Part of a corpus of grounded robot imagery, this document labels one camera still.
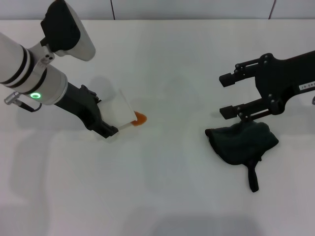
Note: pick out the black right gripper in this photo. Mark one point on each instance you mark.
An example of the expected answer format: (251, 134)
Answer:
(283, 73)

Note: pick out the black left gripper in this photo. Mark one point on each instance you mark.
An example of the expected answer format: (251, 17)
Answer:
(76, 103)

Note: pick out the white paper cup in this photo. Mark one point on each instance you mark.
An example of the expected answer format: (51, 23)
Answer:
(115, 110)

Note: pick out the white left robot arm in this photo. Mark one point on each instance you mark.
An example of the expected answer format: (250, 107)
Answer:
(14, 61)

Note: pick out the brown water stain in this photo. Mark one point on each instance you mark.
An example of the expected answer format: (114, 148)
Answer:
(140, 119)

